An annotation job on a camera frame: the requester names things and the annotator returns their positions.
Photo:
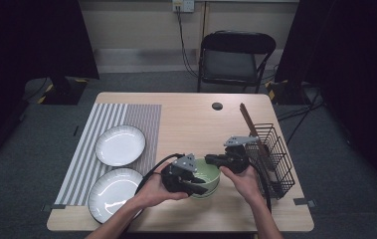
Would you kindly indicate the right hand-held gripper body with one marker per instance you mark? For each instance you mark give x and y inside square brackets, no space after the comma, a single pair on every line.
[237,159]

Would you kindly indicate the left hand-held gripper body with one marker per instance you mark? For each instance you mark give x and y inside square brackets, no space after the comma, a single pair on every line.
[176,181]

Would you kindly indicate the white plate with dark rim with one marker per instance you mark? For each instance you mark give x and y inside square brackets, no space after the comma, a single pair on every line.
[109,195]
[119,146]

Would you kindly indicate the person's left hand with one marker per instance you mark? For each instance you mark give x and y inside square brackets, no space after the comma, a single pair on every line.
[152,192]

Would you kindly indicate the person's right hand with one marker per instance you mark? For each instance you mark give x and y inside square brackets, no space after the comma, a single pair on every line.
[245,184]

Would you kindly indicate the brown wooden chopstick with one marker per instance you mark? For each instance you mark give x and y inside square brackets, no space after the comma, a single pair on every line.
[245,117]
[248,116]

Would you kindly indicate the dark round table grommet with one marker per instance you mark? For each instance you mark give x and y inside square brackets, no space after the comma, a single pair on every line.
[217,106]

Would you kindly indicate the grey striped placemat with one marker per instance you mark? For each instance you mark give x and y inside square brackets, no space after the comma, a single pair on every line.
[143,116]

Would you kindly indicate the grey tape strip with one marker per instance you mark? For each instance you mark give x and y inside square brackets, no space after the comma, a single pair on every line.
[52,207]
[303,201]

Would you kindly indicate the black stand base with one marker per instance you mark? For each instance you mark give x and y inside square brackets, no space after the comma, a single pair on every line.
[61,93]
[287,94]

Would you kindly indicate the small black floor strip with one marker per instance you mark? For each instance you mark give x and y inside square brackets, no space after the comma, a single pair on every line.
[75,130]

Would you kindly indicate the black folding chair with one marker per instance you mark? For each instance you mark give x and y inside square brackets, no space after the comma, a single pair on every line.
[232,43]

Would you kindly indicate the black curtain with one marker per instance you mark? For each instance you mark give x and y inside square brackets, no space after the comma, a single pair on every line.
[358,66]
[27,33]

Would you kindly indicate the white wall socket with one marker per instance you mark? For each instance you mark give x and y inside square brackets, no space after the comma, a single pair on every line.
[184,5]

